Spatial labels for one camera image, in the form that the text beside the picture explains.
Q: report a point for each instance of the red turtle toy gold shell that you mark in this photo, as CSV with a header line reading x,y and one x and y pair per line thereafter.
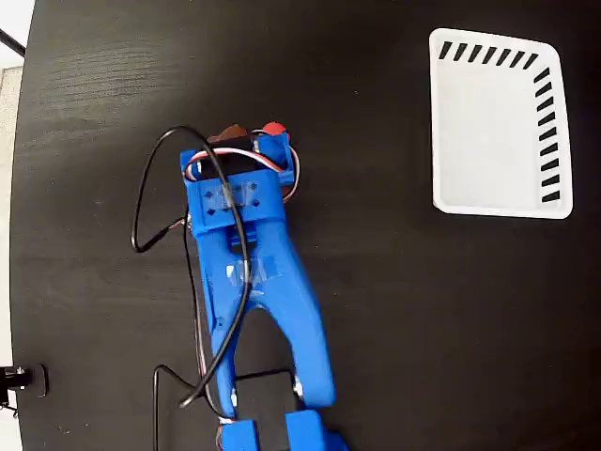
x,y
274,128

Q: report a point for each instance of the white plastic tray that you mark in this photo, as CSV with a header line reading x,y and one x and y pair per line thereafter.
x,y
483,136

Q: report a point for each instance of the black table clamp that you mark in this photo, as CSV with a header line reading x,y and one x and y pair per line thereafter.
x,y
26,378

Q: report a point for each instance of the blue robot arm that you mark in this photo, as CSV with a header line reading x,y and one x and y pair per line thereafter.
x,y
267,282

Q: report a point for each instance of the black metal rod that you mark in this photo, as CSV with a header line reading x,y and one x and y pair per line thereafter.
x,y
11,41

